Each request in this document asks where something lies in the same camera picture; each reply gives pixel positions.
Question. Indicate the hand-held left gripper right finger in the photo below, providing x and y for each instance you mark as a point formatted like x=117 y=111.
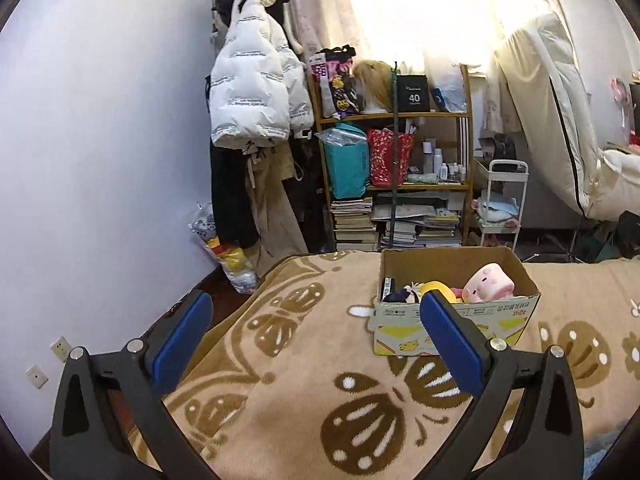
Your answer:
x=452 y=345

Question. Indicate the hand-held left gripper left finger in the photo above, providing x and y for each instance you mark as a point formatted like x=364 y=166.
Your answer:
x=180 y=345

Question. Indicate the cardboard box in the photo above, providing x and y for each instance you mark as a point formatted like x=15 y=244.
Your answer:
x=500 y=315

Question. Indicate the yellow plush toy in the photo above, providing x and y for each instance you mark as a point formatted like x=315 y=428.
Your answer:
x=440 y=287

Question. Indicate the pink pig plush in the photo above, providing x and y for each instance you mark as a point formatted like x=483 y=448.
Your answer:
x=487 y=282

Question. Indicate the purple-haired plush doll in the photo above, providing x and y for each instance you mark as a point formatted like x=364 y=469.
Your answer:
x=397 y=296

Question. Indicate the pink bear plush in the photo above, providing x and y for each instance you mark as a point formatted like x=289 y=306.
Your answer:
x=456 y=291

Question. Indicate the small black box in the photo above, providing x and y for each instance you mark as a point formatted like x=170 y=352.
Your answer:
x=387 y=287

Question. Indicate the plastic bag of toys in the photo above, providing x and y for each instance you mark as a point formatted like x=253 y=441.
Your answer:
x=235 y=265

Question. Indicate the beige patterned blanket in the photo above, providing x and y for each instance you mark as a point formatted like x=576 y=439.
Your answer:
x=300 y=360

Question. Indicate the blue white cloth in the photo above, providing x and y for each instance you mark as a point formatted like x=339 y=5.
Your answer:
x=495 y=210

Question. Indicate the green pole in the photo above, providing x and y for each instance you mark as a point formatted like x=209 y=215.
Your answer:
x=395 y=200

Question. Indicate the stack of books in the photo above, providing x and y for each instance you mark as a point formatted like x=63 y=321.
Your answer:
x=350 y=225

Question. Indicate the beige garment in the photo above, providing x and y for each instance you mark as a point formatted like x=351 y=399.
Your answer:
x=270 y=210

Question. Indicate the mint green pouch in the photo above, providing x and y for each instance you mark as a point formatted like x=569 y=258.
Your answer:
x=420 y=177

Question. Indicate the group of cosmetic bottles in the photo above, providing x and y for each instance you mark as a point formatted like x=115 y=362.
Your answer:
x=439 y=160

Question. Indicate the light blue cloth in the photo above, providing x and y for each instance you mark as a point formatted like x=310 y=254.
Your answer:
x=605 y=455

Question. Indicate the white rolling cart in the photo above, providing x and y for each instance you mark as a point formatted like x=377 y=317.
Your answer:
x=507 y=162

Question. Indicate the red patterned bag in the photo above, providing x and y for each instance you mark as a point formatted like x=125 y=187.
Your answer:
x=387 y=160

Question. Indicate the teal bag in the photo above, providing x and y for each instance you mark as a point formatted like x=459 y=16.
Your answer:
x=347 y=170

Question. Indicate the dark bag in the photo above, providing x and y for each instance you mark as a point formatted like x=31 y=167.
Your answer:
x=505 y=147

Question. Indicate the wooden shelf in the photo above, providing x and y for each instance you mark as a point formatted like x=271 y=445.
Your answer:
x=400 y=116

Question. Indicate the black printed box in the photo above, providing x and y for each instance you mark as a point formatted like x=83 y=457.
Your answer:
x=414 y=95

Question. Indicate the white padded chair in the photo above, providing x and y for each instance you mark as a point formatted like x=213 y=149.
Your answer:
x=550 y=110

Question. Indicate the clear plastic bag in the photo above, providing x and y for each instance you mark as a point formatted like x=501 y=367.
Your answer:
x=450 y=90

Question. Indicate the white puffer jacket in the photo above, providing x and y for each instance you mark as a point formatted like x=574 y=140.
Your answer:
x=250 y=85

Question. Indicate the blond wig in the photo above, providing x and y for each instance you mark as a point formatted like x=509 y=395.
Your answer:
x=375 y=85

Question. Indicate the printed tote bag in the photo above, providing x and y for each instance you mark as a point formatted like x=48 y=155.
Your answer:
x=335 y=85

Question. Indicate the white wall socket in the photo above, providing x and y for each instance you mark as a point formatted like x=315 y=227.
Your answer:
x=60 y=348
x=37 y=376

